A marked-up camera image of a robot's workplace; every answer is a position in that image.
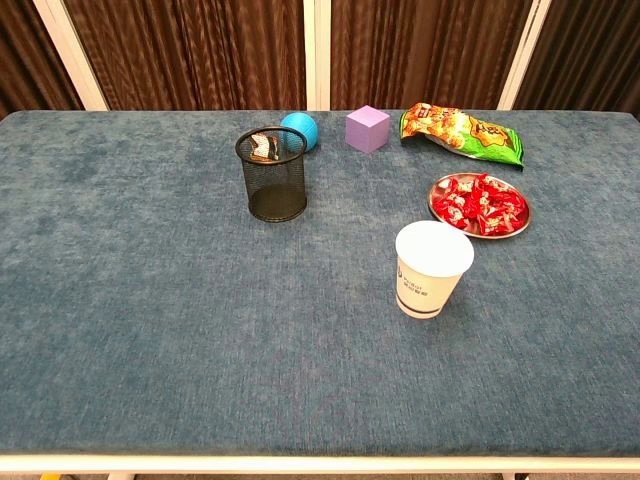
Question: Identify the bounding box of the white paper cup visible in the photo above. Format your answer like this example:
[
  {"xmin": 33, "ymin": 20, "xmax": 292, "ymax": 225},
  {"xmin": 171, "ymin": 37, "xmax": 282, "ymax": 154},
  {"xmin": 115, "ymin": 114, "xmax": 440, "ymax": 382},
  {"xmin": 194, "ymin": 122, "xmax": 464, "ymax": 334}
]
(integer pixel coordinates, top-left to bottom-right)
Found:
[{"xmin": 394, "ymin": 220, "xmax": 475, "ymax": 320}]

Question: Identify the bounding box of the black mesh pen holder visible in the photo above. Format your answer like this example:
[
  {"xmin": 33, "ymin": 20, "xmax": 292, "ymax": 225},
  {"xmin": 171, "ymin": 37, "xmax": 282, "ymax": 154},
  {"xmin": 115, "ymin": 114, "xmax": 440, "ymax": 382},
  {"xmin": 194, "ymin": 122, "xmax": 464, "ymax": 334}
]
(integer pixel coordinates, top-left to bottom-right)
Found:
[{"xmin": 234, "ymin": 125, "xmax": 309, "ymax": 223}]

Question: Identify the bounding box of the blue ball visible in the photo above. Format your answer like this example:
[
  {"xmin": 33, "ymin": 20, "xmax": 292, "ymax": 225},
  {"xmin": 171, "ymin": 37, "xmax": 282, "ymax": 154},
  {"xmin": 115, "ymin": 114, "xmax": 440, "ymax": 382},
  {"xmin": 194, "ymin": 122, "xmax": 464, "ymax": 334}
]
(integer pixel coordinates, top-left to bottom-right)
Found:
[{"xmin": 279, "ymin": 111, "xmax": 320, "ymax": 152}]

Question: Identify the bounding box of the purple cube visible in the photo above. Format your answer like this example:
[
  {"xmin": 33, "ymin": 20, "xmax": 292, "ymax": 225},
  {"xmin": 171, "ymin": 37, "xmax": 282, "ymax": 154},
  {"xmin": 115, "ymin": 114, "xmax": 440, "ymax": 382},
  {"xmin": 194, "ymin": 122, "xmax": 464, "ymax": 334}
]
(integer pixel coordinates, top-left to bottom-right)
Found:
[{"xmin": 345, "ymin": 104, "xmax": 391, "ymax": 155}]

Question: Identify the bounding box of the round steel plate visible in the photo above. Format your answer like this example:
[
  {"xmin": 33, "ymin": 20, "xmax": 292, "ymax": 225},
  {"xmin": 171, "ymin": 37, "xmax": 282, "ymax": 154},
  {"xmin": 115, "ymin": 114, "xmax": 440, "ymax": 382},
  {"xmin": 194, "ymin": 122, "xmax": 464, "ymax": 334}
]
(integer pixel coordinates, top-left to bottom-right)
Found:
[{"xmin": 426, "ymin": 172, "xmax": 531, "ymax": 240}]

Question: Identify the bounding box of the blue fabric table cover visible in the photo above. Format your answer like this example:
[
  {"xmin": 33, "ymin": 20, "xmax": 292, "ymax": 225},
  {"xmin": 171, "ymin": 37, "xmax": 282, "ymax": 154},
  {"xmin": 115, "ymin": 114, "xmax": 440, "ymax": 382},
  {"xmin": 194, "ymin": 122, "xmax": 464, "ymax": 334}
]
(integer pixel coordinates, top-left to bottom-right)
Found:
[{"xmin": 0, "ymin": 109, "xmax": 640, "ymax": 457}]

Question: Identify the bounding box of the orange green snack bag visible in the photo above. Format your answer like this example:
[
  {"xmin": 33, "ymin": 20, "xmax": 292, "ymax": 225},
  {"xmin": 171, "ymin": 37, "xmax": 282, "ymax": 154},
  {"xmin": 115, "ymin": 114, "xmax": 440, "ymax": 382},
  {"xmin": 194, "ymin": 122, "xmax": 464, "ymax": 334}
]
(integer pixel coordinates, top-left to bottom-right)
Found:
[{"xmin": 398, "ymin": 102, "xmax": 525, "ymax": 173}]

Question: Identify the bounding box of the brown pleated partition screen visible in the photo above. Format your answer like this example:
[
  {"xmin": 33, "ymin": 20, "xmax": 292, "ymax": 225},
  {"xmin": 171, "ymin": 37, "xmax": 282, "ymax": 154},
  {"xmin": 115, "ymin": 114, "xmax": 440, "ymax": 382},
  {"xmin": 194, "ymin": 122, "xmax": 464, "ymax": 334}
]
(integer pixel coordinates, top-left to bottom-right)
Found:
[
  {"xmin": 0, "ymin": 0, "xmax": 84, "ymax": 119},
  {"xmin": 34, "ymin": 0, "xmax": 319, "ymax": 112},
  {"xmin": 514, "ymin": 0, "xmax": 640, "ymax": 116},
  {"xmin": 317, "ymin": 0, "xmax": 551, "ymax": 112}
]

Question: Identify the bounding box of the white table frame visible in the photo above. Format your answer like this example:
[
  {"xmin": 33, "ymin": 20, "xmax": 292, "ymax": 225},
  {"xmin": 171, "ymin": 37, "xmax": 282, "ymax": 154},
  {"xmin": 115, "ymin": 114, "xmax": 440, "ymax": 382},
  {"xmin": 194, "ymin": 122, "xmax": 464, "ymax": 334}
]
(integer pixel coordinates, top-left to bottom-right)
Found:
[{"xmin": 0, "ymin": 452, "xmax": 640, "ymax": 480}]

